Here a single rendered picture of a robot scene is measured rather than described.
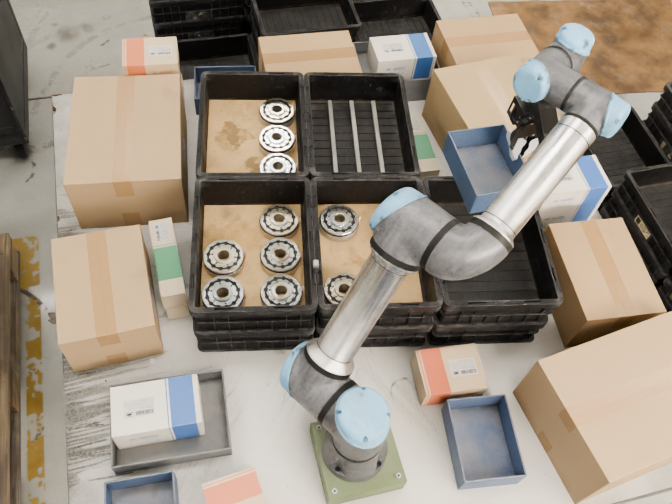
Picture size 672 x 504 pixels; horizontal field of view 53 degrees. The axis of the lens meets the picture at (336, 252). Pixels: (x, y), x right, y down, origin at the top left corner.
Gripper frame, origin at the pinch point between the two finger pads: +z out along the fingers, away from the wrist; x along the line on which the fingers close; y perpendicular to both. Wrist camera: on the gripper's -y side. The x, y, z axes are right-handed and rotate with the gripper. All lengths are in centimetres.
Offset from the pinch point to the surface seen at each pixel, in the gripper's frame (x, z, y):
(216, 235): 70, 34, 10
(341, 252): 39, 32, -1
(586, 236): -27.2, 24.1, -9.3
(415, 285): 22.5, 30.8, -14.2
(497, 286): 1.1, 29.4, -18.3
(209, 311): 76, 25, -18
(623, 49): -165, 99, 151
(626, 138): -112, 77, 69
